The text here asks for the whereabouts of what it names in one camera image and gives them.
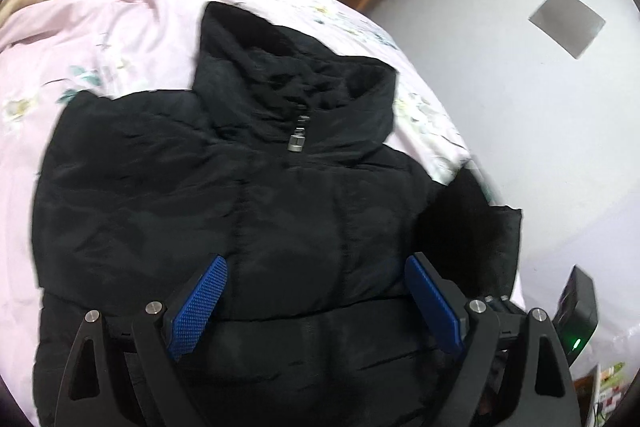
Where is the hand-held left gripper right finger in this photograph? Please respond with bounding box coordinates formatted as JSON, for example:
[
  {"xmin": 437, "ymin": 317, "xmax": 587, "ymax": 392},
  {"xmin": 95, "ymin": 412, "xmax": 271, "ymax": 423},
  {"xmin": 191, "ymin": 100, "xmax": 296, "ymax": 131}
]
[{"xmin": 405, "ymin": 253, "xmax": 586, "ymax": 427}]

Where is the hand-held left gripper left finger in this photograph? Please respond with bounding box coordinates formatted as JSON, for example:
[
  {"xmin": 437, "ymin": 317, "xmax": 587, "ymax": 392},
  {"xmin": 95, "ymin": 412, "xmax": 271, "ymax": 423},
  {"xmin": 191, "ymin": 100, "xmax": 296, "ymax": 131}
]
[{"xmin": 52, "ymin": 255, "xmax": 229, "ymax": 427}]

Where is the black hooded puffer jacket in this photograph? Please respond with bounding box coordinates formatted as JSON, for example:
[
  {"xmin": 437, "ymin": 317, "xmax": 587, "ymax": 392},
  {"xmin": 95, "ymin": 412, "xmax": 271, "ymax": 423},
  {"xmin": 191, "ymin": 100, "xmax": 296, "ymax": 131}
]
[{"xmin": 31, "ymin": 1, "xmax": 523, "ymax": 427}]

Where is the stack of books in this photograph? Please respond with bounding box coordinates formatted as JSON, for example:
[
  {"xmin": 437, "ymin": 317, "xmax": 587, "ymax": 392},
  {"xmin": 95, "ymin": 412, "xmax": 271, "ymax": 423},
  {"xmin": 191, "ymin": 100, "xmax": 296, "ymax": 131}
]
[{"xmin": 572, "ymin": 359, "xmax": 629, "ymax": 427}]

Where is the pink floral quilt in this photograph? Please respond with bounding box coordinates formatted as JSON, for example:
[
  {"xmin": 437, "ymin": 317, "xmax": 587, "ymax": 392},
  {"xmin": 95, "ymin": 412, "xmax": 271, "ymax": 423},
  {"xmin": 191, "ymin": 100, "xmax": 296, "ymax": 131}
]
[{"xmin": 0, "ymin": 0, "xmax": 526, "ymax": 427}]

